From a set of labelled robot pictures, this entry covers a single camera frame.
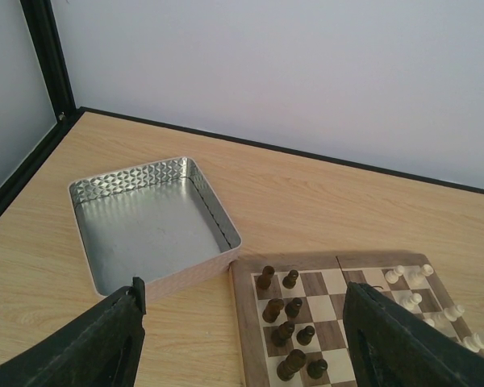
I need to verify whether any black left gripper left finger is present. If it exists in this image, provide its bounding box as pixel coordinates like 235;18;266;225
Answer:
0;277;146;386

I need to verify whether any silver embossed tin lid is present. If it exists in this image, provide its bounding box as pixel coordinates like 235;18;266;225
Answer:
69;156;242;302

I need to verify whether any row of dark chess pieces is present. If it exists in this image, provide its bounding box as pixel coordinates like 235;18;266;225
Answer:
254;265;336;386

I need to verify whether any black enclosure frame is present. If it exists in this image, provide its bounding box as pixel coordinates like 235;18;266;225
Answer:
0;1;484;194

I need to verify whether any light chess piece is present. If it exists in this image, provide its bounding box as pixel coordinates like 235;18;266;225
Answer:
431;305;465;327
462;331;484;353

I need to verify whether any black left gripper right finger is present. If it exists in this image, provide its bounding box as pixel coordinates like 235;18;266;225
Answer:
343;281;484;386

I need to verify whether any wooden chess board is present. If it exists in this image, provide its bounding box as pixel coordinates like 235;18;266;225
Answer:
229;252;484;386

